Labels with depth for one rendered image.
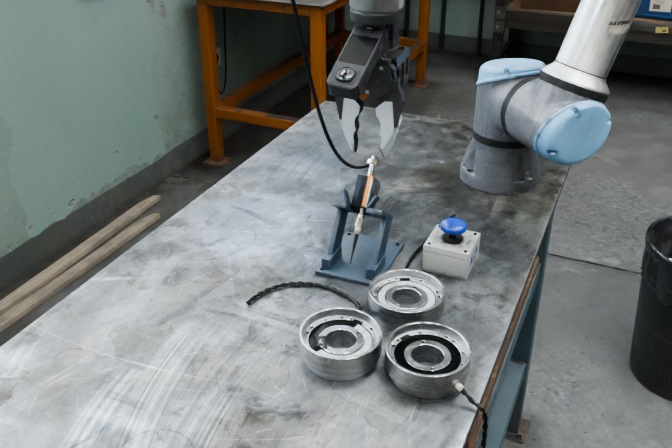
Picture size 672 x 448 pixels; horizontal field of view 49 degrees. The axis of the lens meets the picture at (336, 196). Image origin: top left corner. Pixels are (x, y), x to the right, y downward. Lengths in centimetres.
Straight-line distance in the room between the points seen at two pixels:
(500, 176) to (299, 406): 65
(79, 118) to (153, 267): 169
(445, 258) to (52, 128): 186
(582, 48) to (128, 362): 81
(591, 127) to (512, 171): 20
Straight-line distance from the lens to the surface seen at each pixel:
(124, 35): 296
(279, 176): 141
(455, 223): 111
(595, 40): 123
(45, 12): 265
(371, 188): 109
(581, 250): 284
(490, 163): 136
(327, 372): 91
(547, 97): 123
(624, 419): 216
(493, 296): 109
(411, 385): 90
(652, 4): 433
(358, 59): 99
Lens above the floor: 142
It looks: 28 degrees down
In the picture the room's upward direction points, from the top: straight up
